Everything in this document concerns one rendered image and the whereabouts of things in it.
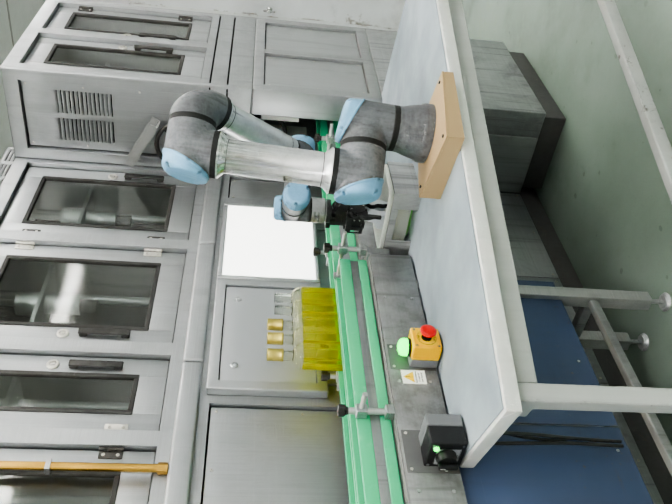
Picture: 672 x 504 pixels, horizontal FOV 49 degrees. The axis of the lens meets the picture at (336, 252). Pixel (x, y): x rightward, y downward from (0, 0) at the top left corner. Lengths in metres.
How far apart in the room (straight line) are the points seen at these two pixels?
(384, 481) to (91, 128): 1.88
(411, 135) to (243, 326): 0.81
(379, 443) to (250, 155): 0.73
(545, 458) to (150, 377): 1.09
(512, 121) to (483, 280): 1.52
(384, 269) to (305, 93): 0.96
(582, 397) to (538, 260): 1.35
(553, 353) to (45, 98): 2.00
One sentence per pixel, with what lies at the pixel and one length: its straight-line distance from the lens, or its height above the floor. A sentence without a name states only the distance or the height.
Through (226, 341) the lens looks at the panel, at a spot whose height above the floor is 1.27.
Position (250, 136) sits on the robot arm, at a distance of 1.96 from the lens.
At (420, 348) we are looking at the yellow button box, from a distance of 1.78.
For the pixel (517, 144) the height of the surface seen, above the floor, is 0.18.
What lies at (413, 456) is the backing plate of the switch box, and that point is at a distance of 1.65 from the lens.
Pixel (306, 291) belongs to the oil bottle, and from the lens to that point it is 2.17.
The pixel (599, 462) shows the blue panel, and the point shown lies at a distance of 1.83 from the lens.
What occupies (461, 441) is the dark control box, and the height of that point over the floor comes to 0.77.
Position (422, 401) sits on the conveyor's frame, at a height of 0.81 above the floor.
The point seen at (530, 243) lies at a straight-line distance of 2.91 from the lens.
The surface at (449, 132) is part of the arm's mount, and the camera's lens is 1.75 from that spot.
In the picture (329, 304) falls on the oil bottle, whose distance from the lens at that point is 2.13.
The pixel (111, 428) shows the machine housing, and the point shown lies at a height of 1.56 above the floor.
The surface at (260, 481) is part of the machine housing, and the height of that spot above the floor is 1.16.
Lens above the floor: 1.25
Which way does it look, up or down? 7 degrees down
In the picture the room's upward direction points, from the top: 87 degrees counter-clockwise
